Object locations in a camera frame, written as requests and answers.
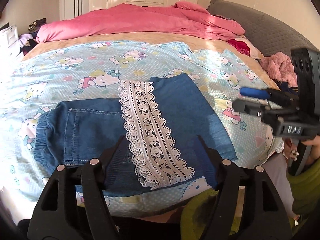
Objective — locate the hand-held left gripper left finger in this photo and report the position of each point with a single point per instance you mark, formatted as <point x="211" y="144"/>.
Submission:
<point x="117" y="155"/>

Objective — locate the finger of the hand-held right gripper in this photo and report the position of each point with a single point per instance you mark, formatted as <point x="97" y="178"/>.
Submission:
<point x="245" y="105"/>
<point x="255" y="92"/>

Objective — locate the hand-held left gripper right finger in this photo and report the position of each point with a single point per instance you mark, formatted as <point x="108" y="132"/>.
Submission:
<point x="208" y="160"/>

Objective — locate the blue denim pants lace hem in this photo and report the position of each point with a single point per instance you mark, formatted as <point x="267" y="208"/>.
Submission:
<point x="175" y="110"/>

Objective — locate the person's right forearm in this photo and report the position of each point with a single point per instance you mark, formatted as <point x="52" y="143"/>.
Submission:
<point x="307" y="187"/>

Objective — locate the person's right hand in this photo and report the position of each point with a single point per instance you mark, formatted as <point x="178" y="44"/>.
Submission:
<point x="313" y="142"/>

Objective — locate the dark blue striped garment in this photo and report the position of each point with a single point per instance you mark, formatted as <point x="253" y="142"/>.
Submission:
<point x="287" y="87"/>

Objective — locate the pink fluffy cloth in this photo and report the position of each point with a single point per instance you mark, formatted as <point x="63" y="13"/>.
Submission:
<point x="280" y="66"/>

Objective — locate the red cloth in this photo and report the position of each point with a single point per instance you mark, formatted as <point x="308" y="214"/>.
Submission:
<point x="240" y="46"/>

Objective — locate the person's green fleece top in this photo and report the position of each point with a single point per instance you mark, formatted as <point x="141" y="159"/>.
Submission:
<point x="200" y="212"/>

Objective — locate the grey padded headboard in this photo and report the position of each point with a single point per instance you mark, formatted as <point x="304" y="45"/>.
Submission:
<point x="270" y="30"/>

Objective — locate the person's pink trousers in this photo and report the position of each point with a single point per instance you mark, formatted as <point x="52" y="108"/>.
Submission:
<point x="277" y="180"/>

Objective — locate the cartoon cat printed bedsheet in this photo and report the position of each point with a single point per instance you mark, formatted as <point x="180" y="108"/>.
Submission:
<point x="87" y="55"/>

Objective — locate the pink duvet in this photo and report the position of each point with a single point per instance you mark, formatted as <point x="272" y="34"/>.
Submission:
<point x="137" y="22"/>

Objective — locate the pile of clothes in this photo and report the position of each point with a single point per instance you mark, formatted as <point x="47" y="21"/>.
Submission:
<point x="32" y="30"/>

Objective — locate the white drawer cabinet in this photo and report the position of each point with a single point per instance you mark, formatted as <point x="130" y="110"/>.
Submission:
<point x="8" y="42"/>

